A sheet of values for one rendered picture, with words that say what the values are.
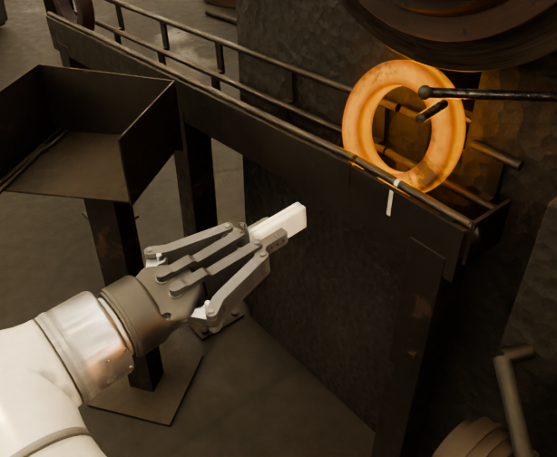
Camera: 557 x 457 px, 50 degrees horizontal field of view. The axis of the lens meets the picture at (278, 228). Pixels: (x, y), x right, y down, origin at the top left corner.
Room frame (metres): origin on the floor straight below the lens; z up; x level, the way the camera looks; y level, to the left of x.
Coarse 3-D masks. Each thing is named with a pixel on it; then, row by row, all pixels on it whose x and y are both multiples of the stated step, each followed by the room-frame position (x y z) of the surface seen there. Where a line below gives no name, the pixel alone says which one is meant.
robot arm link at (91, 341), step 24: (48, 312) 0.38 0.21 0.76; (72, 312) 0.37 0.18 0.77; (96, 312) 0.37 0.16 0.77; (48, 336) 0.34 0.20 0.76; (72, 336) 0.35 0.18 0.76; (96, 336) 0.35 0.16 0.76; (120, 336) 0.36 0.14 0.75; (72, 360) 0.33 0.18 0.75; (96, 360) 0.34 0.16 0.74; (120, 360) 0.35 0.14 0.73; (96, 384) 0.33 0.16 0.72
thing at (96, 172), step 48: (0, 96) 0.90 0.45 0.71; (48, 96) 1.01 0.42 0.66; (96, 96) 0.99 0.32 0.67; (144, 96) 0.96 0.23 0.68; (0, 144) 0.87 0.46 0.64; (96, 144) 0.95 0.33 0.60; (144, 144) 0.82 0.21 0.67; (48, 192) 0.80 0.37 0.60; (96, 192) 0.79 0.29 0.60; (96, 240) 0.85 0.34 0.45; (144, 384) 0.85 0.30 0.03
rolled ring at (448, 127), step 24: (384, 72) 0.76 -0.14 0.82; (408, 72) 0.73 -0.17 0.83; (432, 72) 0.71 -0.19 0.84; (360, 96) 0.77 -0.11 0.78; (360, 120) 0.76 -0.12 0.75; (432, 120) 0.68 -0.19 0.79; (456, 120) 0.67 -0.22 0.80; (360, 144) 0.74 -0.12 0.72; (432, 144) 0.66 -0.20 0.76; (456, 144) 0.65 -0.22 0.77; (360, 168) 0.72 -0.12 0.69; (384, 168) 0.71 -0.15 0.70; (432, 168) 0.65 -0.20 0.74
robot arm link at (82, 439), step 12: (60, 444) 0.26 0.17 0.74; (72, 444) 0.26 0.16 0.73; (84, 444) 0.27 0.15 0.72; (96, 444) 0.28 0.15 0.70; (36, 456) 0.25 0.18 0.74; (48, 456) 0.25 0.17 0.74; (60, 456) 0.25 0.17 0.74; (72, 456) 0.25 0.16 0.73; (84, 456) 0.26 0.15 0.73; (96, 456) 0.26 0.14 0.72
